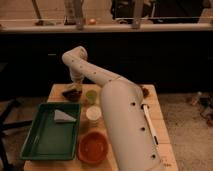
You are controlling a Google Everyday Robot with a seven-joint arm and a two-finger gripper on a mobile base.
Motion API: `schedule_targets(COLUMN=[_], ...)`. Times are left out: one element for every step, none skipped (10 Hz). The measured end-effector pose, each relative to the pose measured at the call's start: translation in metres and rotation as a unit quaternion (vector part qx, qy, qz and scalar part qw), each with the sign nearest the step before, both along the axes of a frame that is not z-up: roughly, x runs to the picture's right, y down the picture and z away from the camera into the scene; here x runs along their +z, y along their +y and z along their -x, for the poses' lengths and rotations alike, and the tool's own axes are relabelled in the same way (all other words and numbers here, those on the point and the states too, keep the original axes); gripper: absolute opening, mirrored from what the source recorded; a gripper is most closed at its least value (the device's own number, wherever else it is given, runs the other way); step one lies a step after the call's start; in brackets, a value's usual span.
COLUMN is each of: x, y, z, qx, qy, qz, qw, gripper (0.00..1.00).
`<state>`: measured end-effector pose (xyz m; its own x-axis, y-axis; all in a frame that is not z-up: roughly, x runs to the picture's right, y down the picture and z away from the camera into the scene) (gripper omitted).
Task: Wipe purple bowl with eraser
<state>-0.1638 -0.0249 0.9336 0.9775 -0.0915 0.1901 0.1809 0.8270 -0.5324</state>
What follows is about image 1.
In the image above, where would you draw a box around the brown object behind arm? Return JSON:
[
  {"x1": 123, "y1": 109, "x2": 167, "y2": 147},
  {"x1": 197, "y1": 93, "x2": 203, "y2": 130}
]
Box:
[{"x1": 140, "y1": 85, "x2": 149, "y2": 98}]

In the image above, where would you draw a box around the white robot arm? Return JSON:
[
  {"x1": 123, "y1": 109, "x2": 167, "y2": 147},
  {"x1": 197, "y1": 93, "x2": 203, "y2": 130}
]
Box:
[{"x1": 62, "y1": 46, "x2": 165, "y2": 171}]

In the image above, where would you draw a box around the dark purple bowl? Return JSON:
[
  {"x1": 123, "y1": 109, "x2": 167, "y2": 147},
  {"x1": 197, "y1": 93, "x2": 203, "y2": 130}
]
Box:
[{"x1": 62, "y1": 90, "x2": 82, "y2": 101}]

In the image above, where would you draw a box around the orange bowl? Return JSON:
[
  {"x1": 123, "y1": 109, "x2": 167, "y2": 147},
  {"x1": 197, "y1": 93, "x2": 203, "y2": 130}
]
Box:
[{"x1": 77, "y1": 131, "x2": 108, "y2": 165}]

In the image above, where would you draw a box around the green cup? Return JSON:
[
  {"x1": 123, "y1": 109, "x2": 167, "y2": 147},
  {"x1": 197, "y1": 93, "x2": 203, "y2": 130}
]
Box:
[{"x1": 86, "y1": 90, "x2": 97, "y2": 105}]

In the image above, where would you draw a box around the white cup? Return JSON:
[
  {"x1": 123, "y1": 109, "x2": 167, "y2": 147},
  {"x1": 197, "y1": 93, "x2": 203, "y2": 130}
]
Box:
[{"x1": 86, "y1": 106, "x2": 102, "y2": 124}]

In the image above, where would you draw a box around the grey triangular cloth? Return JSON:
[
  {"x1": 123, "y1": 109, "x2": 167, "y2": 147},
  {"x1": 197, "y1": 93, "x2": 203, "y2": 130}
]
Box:
[{"x1": 54, "y1": 109, "x2": 76, "y2": 122}]

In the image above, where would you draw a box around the green plastic tray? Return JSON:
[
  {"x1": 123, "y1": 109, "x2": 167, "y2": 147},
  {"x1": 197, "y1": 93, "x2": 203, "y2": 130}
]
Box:
[{"x1": 20, "y1": 102, "x2": 81, "y2": 161}]

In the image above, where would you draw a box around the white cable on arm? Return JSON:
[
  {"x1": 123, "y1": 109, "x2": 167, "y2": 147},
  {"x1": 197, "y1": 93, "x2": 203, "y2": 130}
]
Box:
[{"x1": 141, "y1": 103, "x2": 160, "y2": 146}]

